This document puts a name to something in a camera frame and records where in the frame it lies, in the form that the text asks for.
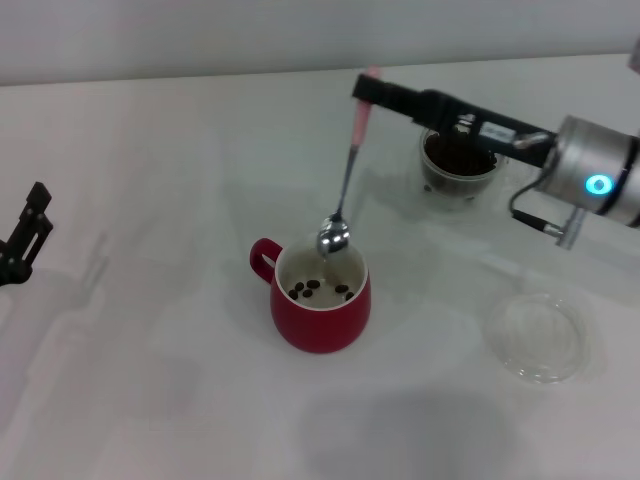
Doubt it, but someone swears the small clear glass dish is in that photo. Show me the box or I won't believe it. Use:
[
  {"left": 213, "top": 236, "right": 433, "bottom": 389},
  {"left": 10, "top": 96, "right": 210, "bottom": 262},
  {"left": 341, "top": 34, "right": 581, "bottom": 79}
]
[{"left": 486, "top": 293, "right": 589, "bottom": 386}]

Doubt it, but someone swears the clear glass saucer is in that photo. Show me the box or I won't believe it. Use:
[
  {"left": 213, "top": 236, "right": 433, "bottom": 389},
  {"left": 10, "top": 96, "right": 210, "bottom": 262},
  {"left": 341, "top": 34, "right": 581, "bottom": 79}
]
[{"left": 406, "top": 158, "right": 502, "bottom": 225}]

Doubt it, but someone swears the coffee bean pile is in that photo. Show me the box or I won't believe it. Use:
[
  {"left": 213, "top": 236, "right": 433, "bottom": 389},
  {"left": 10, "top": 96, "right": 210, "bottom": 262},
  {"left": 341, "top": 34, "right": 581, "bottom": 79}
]
[{"left": 422, "top": 132, "right": 499, "bottom": 195}]

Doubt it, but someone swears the clear glass cup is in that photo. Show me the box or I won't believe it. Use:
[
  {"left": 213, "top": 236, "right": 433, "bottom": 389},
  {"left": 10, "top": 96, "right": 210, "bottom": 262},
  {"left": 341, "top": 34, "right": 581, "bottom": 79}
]
[{"left": 418, "top": 124, "right": 504, "bottom": 202}]

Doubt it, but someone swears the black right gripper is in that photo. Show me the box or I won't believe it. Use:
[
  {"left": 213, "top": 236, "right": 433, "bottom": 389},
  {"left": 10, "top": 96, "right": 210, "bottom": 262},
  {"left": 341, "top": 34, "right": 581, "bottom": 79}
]
[{"left": 352, "top": 73, "right": 556, "bottom": 169}]

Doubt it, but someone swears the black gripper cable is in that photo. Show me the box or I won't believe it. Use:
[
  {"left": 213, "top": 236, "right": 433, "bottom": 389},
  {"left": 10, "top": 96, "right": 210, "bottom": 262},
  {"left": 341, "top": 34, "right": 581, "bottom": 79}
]
[{"left": 508, "top": 177, "right": 569, "bottom": 236}]

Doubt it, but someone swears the red ceramic mug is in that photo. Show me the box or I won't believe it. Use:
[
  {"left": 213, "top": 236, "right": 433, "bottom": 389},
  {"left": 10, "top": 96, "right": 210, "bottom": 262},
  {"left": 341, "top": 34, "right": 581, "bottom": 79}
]
[{"left": 249, "top": 238, "right": 373, "bottom": 355}]

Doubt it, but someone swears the pink handled metal spoon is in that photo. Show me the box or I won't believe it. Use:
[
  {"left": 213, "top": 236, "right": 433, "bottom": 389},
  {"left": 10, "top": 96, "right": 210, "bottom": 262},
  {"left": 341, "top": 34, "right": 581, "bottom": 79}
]
[{"left": 316, "top": 66, "right": 383, "bottom": 260}]

